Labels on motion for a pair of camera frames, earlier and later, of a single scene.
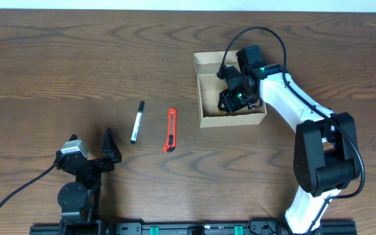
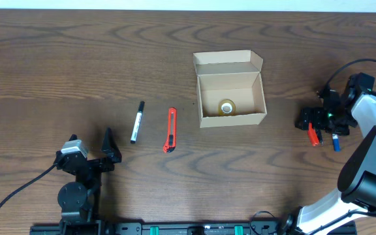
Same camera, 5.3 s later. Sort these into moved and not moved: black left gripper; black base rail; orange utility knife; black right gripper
Moved: black right gripper
Not moved: black base rail; black left gripper; orange utility knife
